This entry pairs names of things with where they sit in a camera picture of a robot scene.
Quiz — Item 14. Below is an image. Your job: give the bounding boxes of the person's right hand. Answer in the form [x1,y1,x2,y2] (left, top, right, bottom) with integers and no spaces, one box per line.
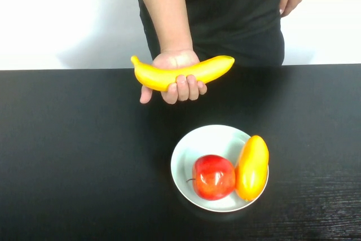
[139,49,208,105]

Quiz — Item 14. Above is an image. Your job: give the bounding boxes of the yellow plastic banana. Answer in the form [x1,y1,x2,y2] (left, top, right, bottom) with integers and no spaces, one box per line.
[130,55,235,93]

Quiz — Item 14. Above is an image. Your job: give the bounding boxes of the person's right forearm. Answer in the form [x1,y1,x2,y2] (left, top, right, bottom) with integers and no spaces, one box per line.
[133,0,195,55]

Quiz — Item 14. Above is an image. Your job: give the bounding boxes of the black t-shirt torso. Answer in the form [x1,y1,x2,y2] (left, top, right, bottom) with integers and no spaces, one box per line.
[137,0,289,46]

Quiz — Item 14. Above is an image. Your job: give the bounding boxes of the dark trousers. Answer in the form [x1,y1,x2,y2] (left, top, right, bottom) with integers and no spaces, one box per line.
[142,22,285,67]

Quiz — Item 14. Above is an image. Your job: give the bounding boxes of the white round bowl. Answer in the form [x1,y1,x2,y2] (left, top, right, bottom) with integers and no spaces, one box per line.
[170,124,270,213]

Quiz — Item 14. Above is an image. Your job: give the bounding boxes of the red plastic apple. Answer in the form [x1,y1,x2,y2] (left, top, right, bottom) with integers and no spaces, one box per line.
[186,154,236,201]

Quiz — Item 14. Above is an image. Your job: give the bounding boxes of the orange yellow plastic mango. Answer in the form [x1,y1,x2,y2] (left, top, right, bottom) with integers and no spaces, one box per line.
[235,135,270,202]

